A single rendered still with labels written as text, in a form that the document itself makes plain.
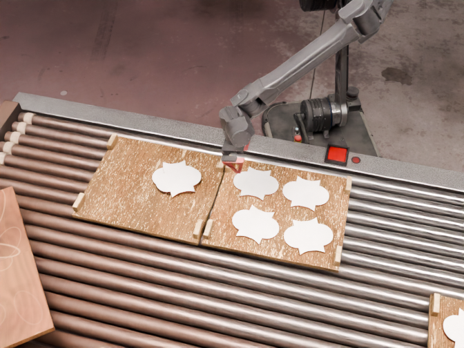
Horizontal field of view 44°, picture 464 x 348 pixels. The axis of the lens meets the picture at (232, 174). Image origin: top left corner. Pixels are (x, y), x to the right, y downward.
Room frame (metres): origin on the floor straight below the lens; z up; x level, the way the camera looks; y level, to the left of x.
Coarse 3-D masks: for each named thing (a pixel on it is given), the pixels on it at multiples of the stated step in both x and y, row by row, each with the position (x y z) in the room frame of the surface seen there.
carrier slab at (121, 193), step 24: (120, 144) 1.34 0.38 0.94; (144, 144) 1.34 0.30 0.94; (120, 168) 1.23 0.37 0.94; (144, 168) 1.23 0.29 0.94; (216, 168) 1.22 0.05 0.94; (96, 192) 1.13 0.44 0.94; (120, 192) 1.13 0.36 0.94; (144, 192) 1.13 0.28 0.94; (216, 192) 1.13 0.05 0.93; (72, 216) 1.04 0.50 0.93; (96, 216) 1.04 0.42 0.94; (120, 216) 1.04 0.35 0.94; (144, 216) 1.03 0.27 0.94; (168, 216) 1.03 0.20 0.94; (192, 216) 1.03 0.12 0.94; (192, 240) 0.94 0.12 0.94
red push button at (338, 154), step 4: (332, 148) 1.31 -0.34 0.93; (336, 148) 1.31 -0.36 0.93; (340, 148) 1.31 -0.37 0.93; (332, 152) 1.30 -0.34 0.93; (336, 152) 1.30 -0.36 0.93; (340, 152) 1.30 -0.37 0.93; (344, 152) 1.30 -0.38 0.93; (328, 156) 1.28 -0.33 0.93; (332, 156) 1.28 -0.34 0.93; (336, 156) 1.28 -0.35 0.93; (340, 156) 1.28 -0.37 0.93; (344, 156) 1.28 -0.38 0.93; (340, 160) 1.26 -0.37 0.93; (344, 160) 1.26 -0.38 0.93
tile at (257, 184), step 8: (240, 176) 1.18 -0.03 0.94; (248, 176) 1.18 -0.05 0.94; (256, 176) 1.18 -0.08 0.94; (264, 176) 1.18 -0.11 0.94; (240, 184) 1.15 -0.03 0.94; (248, 184) 1.15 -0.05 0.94; (256, 184) 1.15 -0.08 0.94; (264, 184) 1.15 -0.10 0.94; (272, 184) 1.15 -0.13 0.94; (248, 192) 1.12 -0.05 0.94; (256, 192) 1.12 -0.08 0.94; (264, 192) 1.12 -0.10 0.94; (272, 192) 1.12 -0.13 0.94
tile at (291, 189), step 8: (288, 184) 1.15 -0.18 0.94; (296, 184) 1.15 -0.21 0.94; (304, 184) 1.15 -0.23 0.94; (312, 184) 1.14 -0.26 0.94; (288, 192) 1.12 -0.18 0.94; (296, 192) 1.12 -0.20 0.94; (304, 192) 1.11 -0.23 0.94; (312, 192) 1.11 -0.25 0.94; (320, 192) 1.11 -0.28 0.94; (296, 200) 1.08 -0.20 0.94; (304, 200) 1.08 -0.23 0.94; (312, 200) 1.08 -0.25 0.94; (320, 200) 1.08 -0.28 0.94; (312, 208) 1.05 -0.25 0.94
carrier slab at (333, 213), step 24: (264, 168) 1.22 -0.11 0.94; (288, 168) 1.22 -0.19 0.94; (240, 192) 1.12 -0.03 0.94; (336, 192) 1.12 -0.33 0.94; (216, 216) 1.03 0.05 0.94; (288, 216) 1.03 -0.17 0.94; (312, 216) 1.03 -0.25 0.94; (336, 216) 1.03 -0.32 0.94; (216, 240) 0.94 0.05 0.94; (240, 240) 0.94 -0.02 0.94; (264, 240) 0.94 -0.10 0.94; (336, 240) 0.94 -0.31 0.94; (312, 264) 0.86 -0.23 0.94
